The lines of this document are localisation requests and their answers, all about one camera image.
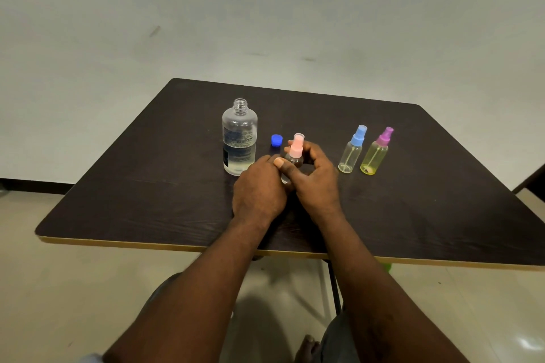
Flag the black metal table leg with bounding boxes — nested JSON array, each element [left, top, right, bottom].
[[326, 259, 343, 316]]

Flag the person's left hand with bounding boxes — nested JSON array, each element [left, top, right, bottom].
[[232, 154, 295, 227]]

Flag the person's right hand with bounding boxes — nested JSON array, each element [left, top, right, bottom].
[[274, 140, 342, 223]]

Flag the person's grey shorts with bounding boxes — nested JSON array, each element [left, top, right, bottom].
[[141, 272, 362, 363]]

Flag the person's bare foot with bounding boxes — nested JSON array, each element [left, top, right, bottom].
[[294, 335, 322, 363]]

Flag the person's left forearm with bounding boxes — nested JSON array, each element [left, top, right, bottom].
[[102, 216, 282, 363]]

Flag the dark wooden furniture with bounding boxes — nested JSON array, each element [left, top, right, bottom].
[[512, 163, 545, 196]]

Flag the purple capped yellow spray bottle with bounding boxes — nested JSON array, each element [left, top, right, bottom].
[[360, 126, 395, 176]]

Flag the person's right forearm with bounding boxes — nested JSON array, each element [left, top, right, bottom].
[[317, 210, 471, 363]]

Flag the blue capped clear spray bottle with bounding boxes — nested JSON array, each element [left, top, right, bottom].
[[338, 124, 368, 174]]

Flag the large clear plastic bottle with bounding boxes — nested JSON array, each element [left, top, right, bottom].
[[222, 98, 259, 176]]

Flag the pink capped clear spray bottle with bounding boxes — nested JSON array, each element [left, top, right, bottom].
[[281, 133, 306, 185]]

